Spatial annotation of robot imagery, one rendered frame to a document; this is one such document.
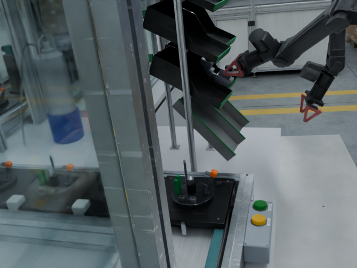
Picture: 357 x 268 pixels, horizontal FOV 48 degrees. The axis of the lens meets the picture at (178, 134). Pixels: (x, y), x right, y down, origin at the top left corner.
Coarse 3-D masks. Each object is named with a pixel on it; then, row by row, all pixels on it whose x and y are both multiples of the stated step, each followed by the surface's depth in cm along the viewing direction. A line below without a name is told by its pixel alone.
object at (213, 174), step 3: (207, 171) 123; (213, 171) 121; (216, 171) 122; (207, 174) 122; (210, 174) 121; (213, 174) 121; (216, 174) 121; (210, 177) 122; (213, 177) 122; (210, 180) 123; (213, 180) 122; (210, 183) 123; (207, 186) 124; (210, 186) 124; (207, 189) 124
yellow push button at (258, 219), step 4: (252, 216) 116; (256, 216) 116; (260, 216) 115; (264, 216) 115; (252, 220) 115; (256, 220) 114; (260, 220) 114; (264, 220) 114; (256, 224) 114; (260, 224) 113
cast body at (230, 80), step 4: (224, 68) 149; (232, 68) 149; (212, 72) 152; (220, 72) 149; (228, 72) 148; (232, 72) 149; (212, 76) 153; (216, 76) 150; (220, 76) 150; (224, 76) 149; (228, 76) 148; (216, 80) 151; (220, 80) 150; (224, 80) 150; (228, 80) 149; (232, 80) 150; (220, 84) 151; (224, 84) 150; (228, 84) 150
